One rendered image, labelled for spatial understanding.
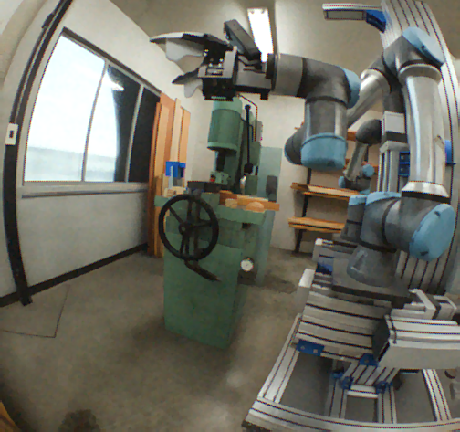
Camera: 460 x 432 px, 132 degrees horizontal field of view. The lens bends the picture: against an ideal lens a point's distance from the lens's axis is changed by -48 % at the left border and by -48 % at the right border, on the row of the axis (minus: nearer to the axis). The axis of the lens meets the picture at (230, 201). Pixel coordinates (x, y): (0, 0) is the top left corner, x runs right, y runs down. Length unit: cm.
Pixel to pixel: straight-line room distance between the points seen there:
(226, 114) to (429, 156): 94
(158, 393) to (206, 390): 24
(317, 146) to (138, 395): 119
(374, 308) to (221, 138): 98
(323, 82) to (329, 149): 11
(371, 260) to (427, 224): 20
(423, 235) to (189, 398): 110
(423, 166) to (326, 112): 24
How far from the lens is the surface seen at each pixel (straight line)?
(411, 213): 44
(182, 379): 120
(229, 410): 112
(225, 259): 99
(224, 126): 107
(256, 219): 91
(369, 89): 56
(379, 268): 54
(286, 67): 33
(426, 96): 51
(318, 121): 31
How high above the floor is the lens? 102
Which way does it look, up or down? 6 degrees down
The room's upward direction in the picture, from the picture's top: 7 degrees clockwise
